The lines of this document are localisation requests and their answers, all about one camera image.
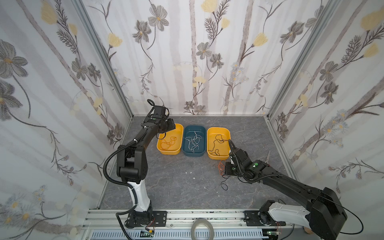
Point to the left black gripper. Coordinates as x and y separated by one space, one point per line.
168 125

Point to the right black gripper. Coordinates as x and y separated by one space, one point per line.
235 154

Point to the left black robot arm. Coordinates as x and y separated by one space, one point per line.
132 166

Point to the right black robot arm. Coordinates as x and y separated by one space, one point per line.
318 210

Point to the right yellow plastic tray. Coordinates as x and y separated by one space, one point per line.
217 143

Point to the yellow plastic tray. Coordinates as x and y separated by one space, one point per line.
170 143
217 143

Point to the left yellow plastic tray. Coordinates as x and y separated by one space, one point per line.
170 143

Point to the teal plastic tray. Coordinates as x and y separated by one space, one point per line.
194 142

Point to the tape roll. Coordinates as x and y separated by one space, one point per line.
202 228

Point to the red handled scissors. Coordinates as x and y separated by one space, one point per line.
268 157

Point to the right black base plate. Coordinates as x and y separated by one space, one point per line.
253 218

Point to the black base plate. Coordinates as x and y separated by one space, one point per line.
146 219
253 218

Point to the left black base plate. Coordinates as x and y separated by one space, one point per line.
146 219

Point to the aluminium mounting rail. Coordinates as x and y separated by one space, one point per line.
221 224

